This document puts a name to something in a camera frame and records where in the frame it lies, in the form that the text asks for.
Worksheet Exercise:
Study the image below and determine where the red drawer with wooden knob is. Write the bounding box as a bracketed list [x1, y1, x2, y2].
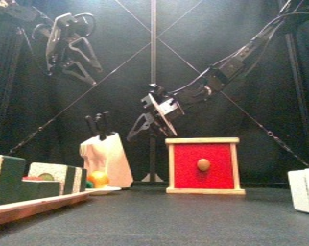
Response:
[173, 142, 236, 190]

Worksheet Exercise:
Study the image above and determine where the pale wooden knife block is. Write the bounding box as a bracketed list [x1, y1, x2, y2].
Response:
[79, 132, 136, 189]

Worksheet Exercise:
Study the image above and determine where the orange toy fruit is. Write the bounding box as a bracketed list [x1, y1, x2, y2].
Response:
[87, 170, 112, 189]

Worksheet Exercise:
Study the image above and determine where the thin green white block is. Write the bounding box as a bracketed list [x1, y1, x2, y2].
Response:
[72, 166, 88, 194]

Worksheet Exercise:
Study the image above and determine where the white green block with hole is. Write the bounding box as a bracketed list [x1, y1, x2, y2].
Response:
[27, 161, 78, 196]

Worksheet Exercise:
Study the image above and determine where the red toy piece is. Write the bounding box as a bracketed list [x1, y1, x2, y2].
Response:
[22, 175, 46, 182]

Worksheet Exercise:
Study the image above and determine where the low green block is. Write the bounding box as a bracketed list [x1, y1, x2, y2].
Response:
[18, 179, 63, 202]

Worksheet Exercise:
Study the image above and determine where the tall green white block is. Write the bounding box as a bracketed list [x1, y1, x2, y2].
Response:
[0, 154, 28, 208]

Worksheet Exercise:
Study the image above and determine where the long wooden tray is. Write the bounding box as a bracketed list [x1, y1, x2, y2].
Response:
[0, 190, 92, 229]

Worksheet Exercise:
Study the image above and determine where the white box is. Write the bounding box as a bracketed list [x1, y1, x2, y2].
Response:
[288, 167, 309, 216]

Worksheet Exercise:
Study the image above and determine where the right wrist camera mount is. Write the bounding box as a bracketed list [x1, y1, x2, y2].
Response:
[148, 83, 172, 100]

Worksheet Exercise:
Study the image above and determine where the black knife handle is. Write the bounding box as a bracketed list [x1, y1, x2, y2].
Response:
[103, 111, 116, 135]
[95, 112, 110, 142]
[86, 114, 99, 137]

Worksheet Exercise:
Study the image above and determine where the wooden drawer box frame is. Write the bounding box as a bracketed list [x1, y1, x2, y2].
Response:
[164, 136, 248, 196]

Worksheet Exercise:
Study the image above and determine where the thin vertical metal post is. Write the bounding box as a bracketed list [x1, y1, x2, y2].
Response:
[140, 0, 167, 184]

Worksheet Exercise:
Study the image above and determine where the dark slanted frame post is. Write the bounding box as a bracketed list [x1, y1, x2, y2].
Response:
[284, 32, 309, 161]

